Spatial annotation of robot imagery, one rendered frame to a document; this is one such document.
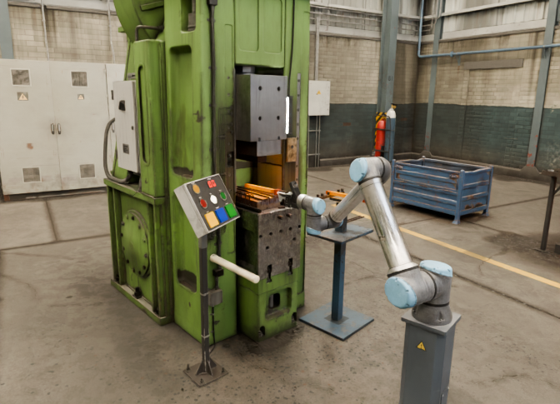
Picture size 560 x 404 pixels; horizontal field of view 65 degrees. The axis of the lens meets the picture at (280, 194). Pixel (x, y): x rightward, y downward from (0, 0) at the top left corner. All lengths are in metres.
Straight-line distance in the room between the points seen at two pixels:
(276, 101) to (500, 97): 8.39
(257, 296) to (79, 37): 6.35
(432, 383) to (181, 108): 2.14
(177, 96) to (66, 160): 4.94
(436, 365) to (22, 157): 6.68
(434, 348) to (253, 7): 2.17
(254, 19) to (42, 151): 5.39
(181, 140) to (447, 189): 4.18
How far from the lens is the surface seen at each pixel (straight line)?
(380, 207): 2.13
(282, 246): 2.96
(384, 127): 10.22
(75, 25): 8.46
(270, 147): 2.81
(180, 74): 2.98
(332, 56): 10.45
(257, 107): 2.72
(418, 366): 2.39
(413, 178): 6.62
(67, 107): 7.72
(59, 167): 7.79
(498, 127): 10.80
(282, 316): 3.19
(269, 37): 3.00
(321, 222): 2.60
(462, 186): 6.19
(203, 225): 2.27
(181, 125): 2.98
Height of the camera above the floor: 1.65
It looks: 13 degrees down
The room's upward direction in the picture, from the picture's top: 1 degrees clockwise
